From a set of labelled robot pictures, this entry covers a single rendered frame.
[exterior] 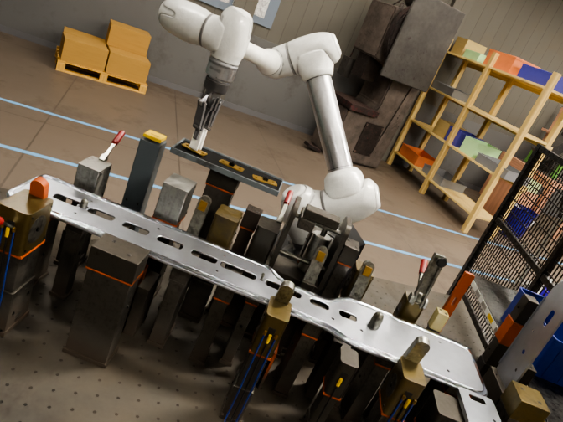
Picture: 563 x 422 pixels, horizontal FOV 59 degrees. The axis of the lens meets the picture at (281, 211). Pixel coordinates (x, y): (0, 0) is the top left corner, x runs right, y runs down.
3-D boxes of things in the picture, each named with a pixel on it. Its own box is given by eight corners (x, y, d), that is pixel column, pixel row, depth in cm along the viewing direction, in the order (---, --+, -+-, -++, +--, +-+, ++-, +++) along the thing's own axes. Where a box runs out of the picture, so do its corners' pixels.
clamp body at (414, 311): (357, 386, 164) (406, 300, 151) (356, 367, 173) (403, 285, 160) (375, 393, 164) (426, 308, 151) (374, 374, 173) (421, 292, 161)
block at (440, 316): (384, 401, 162) (439, 312, 149) (384, 393, 165) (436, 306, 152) (394, 404, 162) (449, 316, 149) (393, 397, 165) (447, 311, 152)
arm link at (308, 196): (291, 226, 217) (274, 184, 206) (332, 217, 213) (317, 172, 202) (288, 249, 204) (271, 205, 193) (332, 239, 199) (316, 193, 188)
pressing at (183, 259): (-8, 199, 127) (-7, 193, 126) (43, 174, 148) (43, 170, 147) (490, 403, 131) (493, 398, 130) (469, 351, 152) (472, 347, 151)
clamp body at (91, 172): (52, 264, 160) (77, 162, 147) (70, 249, 171) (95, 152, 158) (73, 273, 160) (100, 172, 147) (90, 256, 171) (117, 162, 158)
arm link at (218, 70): (204, 54, 149) (198, 73, 151) (230, 66, 147) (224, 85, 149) (219, 55, 157) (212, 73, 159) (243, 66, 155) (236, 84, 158)
